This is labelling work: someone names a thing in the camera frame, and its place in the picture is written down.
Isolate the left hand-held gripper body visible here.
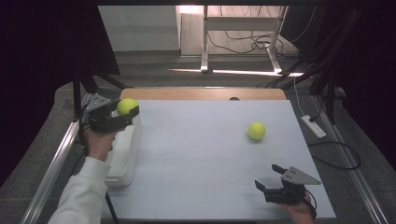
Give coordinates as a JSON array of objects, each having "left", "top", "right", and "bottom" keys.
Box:
[{"left": 82, "top": 92, "right": 133, "bottom": 134}]

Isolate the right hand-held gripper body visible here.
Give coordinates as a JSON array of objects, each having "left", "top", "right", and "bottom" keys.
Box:
[{"left": 263, "top": 166, "right": 322, "bottom": 205}]

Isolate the yellow tennis ball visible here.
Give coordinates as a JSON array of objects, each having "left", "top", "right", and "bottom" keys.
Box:
[
  {"left": 116, "top": 97, "right": 139, "bottom": 117},
  {"left": 247, "top": 121, "right": 267, "bottom": 141}
]

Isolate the white plastic container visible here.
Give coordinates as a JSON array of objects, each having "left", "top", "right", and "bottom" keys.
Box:
[{"left": 105, "top": 115, "right": 143, "bottom": 188}]

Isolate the person's left hand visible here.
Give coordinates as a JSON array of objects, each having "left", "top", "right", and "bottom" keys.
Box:
[{"left": 83, "top": 126, "right": 121, "bottom": 162}]

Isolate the person's right hand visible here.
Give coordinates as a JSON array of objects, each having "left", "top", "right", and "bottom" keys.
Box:
[{"left": 279, "top": 191, "right": 318, "bottom": 224}]

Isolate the white power strip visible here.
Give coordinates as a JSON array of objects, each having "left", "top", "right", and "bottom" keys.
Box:
[{"left": 300, "top": 115, "right": 327, "bottom": 139}]

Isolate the white gridded table mat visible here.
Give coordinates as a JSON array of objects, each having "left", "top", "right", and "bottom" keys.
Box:
[{"left": 101, "top": 99, "right": 337, "bottom": 220}]

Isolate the black curtain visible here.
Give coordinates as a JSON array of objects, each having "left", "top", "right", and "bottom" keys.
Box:
[
  {"left": 323, "top": 0, "right": 396, "bottom": 172},
  {"left": 0, "top": 0, "right": 121, "bottom": 188}
]

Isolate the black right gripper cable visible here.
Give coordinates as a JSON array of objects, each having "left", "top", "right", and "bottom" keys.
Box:
[{"left": 298, "top": 188, "right": 318, "bottom": 219}]

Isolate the black looped floor cable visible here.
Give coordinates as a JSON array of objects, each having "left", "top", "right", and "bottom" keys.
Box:
[{"left": 307, "top": 141, "right": 362, "bottom": 171}]

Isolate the aluminium rail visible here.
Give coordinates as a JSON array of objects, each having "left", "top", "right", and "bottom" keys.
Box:
[
  {"left": 312, "top": 94, "right": 390, "bottom": 224},
  {"left": 20, "top": 92, "right": 92, "bottom": 224}
]

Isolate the white power cable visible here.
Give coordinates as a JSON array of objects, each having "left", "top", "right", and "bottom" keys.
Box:
[{"left": 293, "top": 77, "right": 305, "bottom": 118}]

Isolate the tangle of black cables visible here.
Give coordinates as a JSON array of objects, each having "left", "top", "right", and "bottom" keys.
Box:
[{"left": 207, "top": 6, "right": 316, "bottom": 61}]

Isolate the white desk frame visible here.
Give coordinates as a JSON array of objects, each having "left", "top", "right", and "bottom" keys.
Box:
[{"left": 200, "top": 5, "right": 292, "bottom": 76}]

